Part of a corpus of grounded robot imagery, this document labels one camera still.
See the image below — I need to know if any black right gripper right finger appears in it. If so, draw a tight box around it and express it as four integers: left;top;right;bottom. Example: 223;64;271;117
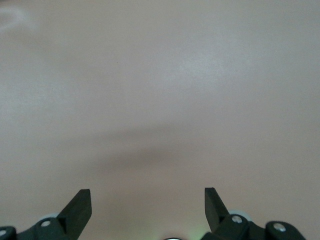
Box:
199;187;307;240

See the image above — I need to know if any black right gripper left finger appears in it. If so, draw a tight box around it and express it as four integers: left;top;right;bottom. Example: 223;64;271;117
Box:
0;189;93;240

